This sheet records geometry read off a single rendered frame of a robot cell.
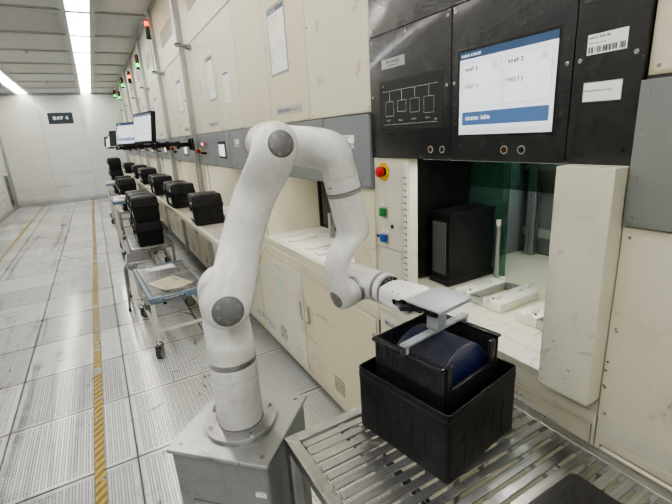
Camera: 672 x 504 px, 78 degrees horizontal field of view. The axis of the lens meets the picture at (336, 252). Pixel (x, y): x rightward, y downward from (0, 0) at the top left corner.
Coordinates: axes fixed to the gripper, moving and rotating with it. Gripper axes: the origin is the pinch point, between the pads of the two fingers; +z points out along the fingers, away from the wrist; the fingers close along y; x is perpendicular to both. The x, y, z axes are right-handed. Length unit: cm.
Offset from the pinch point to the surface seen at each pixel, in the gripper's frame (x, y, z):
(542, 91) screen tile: 47, -25, 8
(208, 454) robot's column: -34, 48, -31
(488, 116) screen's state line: 43, -28, -6
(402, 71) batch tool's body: 58, -34, -41
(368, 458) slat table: -33.2, 20.3, -3.3
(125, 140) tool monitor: 43, -60, -511
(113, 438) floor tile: -111, 54, -167
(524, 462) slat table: -32.7, -4.3, 21.5
